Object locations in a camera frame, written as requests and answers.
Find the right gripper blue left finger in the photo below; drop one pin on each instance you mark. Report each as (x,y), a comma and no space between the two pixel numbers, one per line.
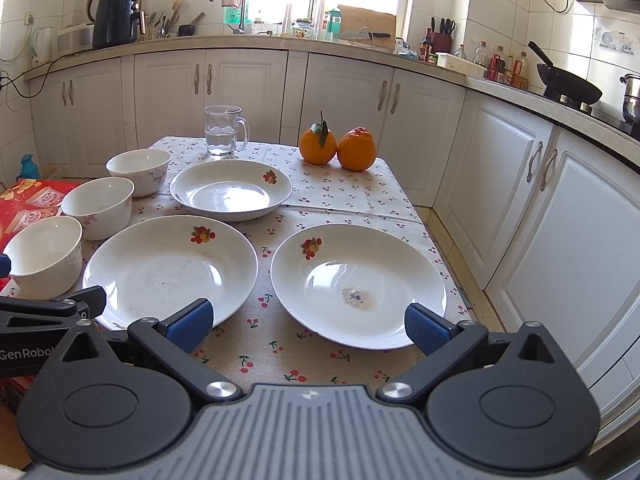
(168,345)

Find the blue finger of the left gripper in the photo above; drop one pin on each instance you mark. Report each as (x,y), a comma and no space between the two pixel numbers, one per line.
(59,312)

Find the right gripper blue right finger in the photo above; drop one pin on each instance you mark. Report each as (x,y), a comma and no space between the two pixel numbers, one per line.
(448,348)

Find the white plate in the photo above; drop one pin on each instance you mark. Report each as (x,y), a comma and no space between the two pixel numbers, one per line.
(352,284)
(158,266)
(231,190)

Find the white bowl pink flowers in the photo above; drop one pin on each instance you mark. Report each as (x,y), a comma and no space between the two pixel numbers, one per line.
(102,206)

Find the white bowl floral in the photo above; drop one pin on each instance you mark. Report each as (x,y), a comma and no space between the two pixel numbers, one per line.
(146,168)

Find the white kitchen cabinets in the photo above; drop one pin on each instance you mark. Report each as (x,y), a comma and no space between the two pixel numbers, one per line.
(533,206)

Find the kitchen faucet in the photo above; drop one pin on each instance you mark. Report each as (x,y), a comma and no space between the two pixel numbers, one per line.
(239,5)

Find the red milk tea carton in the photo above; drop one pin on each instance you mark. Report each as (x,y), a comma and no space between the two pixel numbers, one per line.
(29,201)

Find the teal thermos jug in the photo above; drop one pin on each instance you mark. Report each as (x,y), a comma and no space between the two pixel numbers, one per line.
(29,169)

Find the cherry print tablecloth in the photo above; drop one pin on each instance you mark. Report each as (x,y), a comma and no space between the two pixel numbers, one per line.
(262,342)

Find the bumpy orange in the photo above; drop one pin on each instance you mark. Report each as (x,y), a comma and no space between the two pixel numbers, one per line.
(356,151)

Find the glass mug with water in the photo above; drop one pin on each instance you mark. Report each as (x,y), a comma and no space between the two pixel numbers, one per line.
(226,130)

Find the orange with leaf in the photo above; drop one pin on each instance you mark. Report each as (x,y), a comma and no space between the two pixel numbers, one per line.
(318,145)

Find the white tray on counter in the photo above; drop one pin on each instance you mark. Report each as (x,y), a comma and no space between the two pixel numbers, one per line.
(460,65)

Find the black wok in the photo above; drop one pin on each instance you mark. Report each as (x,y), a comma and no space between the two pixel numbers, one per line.
(562,86)

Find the black air fryer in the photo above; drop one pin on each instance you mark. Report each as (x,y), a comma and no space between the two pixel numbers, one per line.
(115,22)

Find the steel stock pot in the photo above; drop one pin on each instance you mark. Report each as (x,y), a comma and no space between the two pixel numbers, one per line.
(631,99)

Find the red knife block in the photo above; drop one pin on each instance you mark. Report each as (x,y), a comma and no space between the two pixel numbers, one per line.
(441,34)

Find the teal bottle on counter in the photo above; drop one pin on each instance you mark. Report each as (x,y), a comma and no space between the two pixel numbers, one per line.
(333,26)

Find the wooden cutting board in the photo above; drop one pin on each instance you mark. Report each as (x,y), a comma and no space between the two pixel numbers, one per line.
(368,27)

